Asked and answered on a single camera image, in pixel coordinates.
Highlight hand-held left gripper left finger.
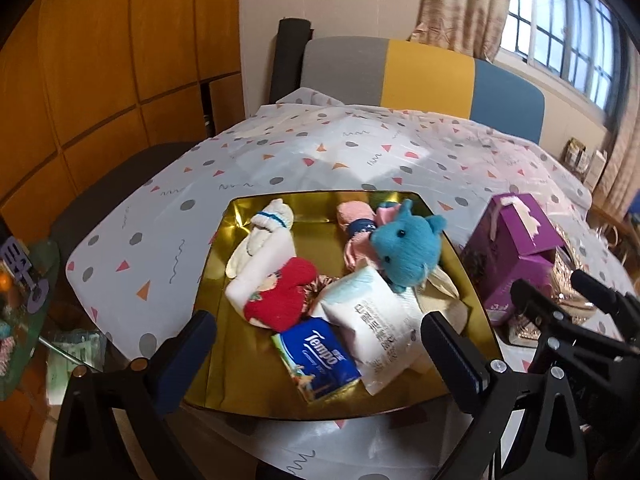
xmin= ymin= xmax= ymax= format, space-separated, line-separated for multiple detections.
xmin=50 ymin=310 xmax=217 ymax=480

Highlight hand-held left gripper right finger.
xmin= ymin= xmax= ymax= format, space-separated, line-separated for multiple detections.
xmin=421 ymin=311 xmax=588 ymax=480

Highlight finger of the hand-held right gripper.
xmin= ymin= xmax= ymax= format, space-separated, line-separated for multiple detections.
xmin=570 ymin=269 xmax=640 ymax=313
xmin=509 ymin=279 xmax=601 ymax=361

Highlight gold metal tin tray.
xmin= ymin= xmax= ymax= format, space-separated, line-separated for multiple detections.
xmin=182 ymin=190 xmax=503 ymax=421

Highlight beige cloth pouch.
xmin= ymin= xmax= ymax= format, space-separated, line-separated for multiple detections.
xmin=417 ymin=265 xmax=468 ymax=331

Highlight white wet wipes pack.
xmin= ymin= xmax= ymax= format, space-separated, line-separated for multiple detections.
xmin=319 ymin=266 xmax=426 ymax=396

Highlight red knit sock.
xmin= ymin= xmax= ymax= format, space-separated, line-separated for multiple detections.
xmin=244 ymin=256 xmax=318 ymax=333

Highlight blue plush toy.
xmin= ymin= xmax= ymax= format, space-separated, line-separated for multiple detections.
xmin=369 ymin=199 xmax=448 ymax=293

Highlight red and white sock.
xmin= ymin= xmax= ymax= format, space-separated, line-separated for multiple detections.
xmin=225 ymin=232 xmax=301 ymax=311

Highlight blue tissue pack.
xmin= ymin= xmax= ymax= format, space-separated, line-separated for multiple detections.
xmin=271 ymin=316 xmax=362 ymax=405

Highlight pink brown scrunchie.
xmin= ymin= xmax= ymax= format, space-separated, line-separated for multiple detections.
xmin=302 ymin=274 xmax=333 ymax=311

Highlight pink fuzzy sock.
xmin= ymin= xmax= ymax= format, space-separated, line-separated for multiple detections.
xmin=336 ymin=201 xmax=381 ymax=281

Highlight white knit gloves blue stripe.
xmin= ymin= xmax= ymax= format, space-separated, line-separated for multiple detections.
xmin=226 ymin=199 xmax=296 ymax=281

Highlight purple cardboard box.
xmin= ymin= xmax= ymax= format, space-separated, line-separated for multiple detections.
xmin=460 ymin=192 xmax=568 ymax=328

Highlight green white paper packets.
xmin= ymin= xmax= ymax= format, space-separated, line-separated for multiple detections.
xmin=45 ymin=327 xmax=108 ymax=406

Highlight white carton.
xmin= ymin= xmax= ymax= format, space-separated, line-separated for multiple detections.
xmin=585 ymin=149 xmax=608 ymax=191

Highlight beige patterned curtain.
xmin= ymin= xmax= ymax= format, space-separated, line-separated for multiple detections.
xmin=407 ymin=0 xmax=513 ymax=61
xmin=597 ymin=110 xmax=640 ymax=211

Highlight brown carton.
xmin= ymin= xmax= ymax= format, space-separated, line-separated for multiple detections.
xmin=564 ymin=137 xmax=591 ymax=176

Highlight glass side table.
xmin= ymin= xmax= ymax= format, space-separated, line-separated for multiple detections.
xmin=0 ymin=240 xmax=61 ymax=401

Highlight purple ornament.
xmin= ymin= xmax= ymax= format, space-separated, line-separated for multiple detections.
xmin=0 ymin=237 xmax=48 ymax=316

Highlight printed plastic tablecloth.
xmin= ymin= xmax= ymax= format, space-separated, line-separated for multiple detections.
xmin=65 ymin=87 xmax=636 ymax=480

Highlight grey yellow blue sofa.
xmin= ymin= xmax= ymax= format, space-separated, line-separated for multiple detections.
xmin=300 ymin=36 xmax=546 ymax=146

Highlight barred window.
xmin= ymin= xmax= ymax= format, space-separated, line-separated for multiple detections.
xmin=500 ymin=0 xmax=626 ymax=116

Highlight orange wooden wardrobe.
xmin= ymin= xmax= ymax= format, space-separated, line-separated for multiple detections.
xmin=0 ymin=0 xmax=246 ymax=221

